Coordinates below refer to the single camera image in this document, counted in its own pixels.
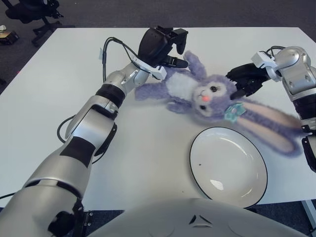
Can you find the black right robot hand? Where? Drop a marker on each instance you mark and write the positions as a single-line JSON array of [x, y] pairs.
[[249, 75]]

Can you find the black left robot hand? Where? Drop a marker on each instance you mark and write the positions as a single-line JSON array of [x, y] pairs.
[[153, 47]]

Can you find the purple plush bunny doll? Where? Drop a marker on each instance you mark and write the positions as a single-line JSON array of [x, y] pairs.
[[209, 86]]

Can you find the white plate black rim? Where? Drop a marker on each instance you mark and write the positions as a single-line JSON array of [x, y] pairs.
[[229, 168]]

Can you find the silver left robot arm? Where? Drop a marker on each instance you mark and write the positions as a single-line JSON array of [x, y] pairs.
[[86, 128]]

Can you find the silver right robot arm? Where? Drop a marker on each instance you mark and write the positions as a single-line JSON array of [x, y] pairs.
[[298, 74]]

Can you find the black office chair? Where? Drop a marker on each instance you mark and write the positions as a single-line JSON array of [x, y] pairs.
[[22, 12]]

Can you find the brown cardboard box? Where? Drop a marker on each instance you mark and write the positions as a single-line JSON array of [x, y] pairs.
[[8, 37]]

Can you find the white table leg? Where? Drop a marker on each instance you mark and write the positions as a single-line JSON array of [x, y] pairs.
[[309, 209]]

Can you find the small white floor item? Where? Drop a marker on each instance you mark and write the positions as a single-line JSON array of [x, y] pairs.
[[2, 27]]

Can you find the grey robot torso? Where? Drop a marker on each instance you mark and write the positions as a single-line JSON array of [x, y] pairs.
[[192, 219]]

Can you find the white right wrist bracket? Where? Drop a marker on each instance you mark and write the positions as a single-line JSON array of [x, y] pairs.
[[260, 59]]

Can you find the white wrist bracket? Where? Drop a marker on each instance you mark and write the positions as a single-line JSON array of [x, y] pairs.
[[159, 72], [260, 59]]

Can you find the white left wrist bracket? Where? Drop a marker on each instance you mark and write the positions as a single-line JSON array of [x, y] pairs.
[[159, 72]]

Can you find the black table bracket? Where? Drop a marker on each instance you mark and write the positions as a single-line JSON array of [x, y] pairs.
[[84, 222]]

